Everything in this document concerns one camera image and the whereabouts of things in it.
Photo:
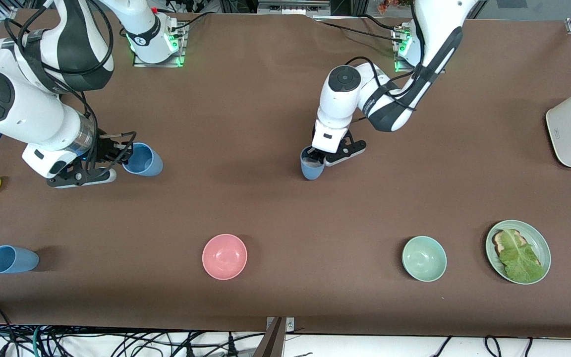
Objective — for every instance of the grey power strip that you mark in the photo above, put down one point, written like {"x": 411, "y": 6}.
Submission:
{"x": 293, "y": 7}

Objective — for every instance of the toast slice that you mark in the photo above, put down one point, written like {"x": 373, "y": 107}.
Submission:
{"x": 499, "y": 240}

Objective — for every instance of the green lettuce leaf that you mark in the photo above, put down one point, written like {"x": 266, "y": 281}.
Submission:
{"x": 521, "y": 260}

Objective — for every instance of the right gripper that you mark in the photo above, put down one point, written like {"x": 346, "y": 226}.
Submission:
{"x": 103, "y": 148}

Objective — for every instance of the metal table edge bracket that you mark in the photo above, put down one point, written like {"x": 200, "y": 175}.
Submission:
{"x": 289, "y": 325}

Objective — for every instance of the blue cup holding tissue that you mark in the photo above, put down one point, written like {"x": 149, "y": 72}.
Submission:
{"x": 312, "y": 171}

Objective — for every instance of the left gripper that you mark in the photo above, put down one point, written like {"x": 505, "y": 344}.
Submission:
{"x": 316, "y": 155}

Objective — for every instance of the dark metal bar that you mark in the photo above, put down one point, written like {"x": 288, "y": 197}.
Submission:
{"x": 270, "y": 342}

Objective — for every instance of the mint green bowl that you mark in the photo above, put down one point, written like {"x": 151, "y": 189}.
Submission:
{"x": 424, "y": 259}

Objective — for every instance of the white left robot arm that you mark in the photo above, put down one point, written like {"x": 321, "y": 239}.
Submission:
{"x": 434, "y": 49}

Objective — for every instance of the mint green plate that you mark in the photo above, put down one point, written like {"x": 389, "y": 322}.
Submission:
{"x": 543, "y": 245}

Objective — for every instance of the pink bowl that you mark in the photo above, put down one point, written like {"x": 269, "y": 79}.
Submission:
{"x": 224, "y": 257}

